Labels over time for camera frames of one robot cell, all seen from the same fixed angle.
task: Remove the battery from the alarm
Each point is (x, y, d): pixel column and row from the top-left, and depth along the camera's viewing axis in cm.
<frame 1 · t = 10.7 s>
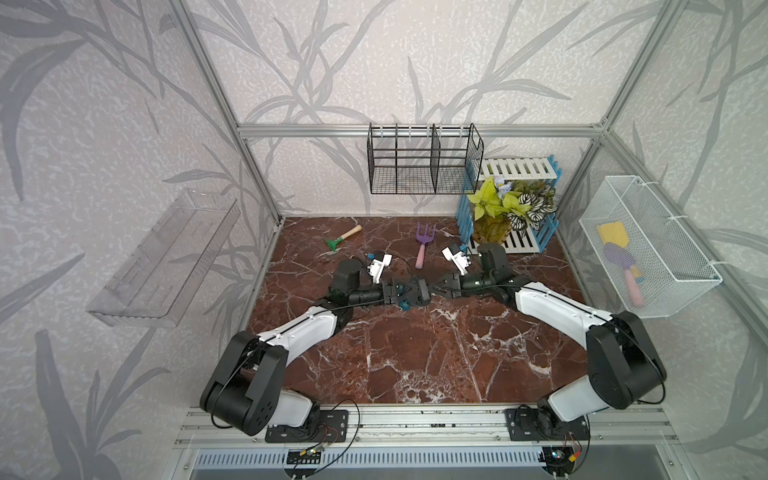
left hand: (412, 292, 79), fingers open
right hand: (430, 288, 81), fingers open
blue white slatted crate shelf: (532, 169, 99), point 28 cm above the table
glass vase with plants: (503, 207, 93), point 24 cm above the table
purple pink garden fork: (424, 238, 117), on the table
green rake wooden handle: (334, 243, 114), on the table

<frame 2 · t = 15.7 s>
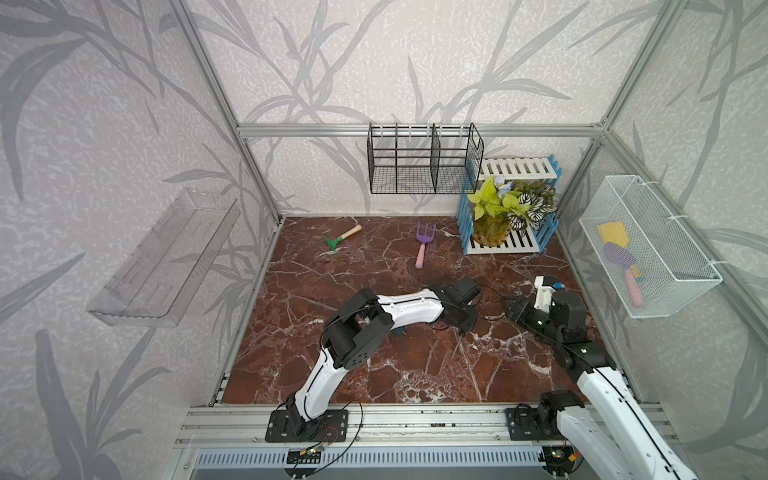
left hand: (472, 321, 90), fingers open
right hand: (503, 299, 81), fingers open
the named things where they were.

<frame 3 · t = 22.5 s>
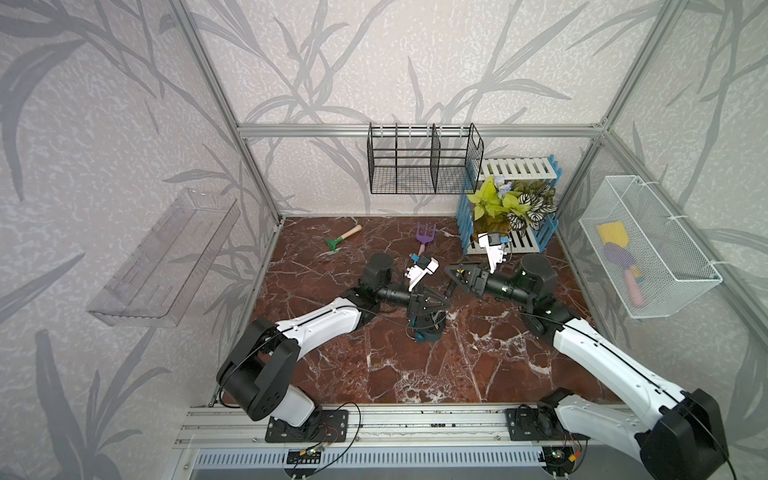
left hand: (444, 308, 71), fingers closed
right hand: (447, 268, 70), fingers open
the named things where they were.

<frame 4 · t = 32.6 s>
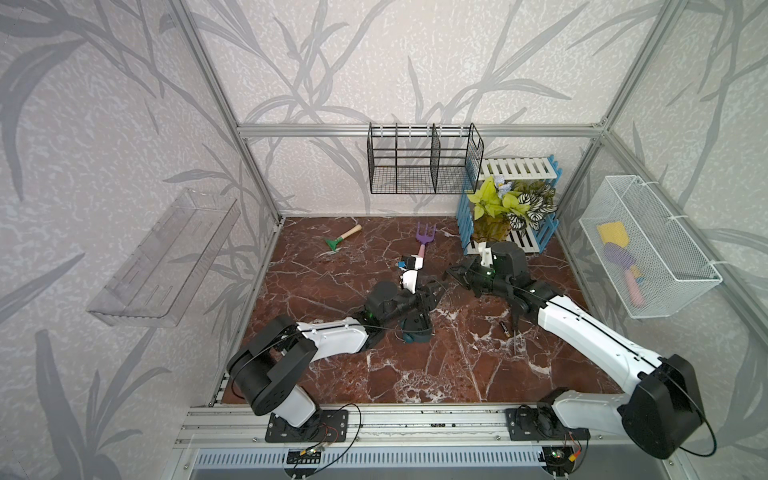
left hand: (444, 284, 78), fingers open
right hand: (444, 265, 78), fingers closed
the named things where they were.

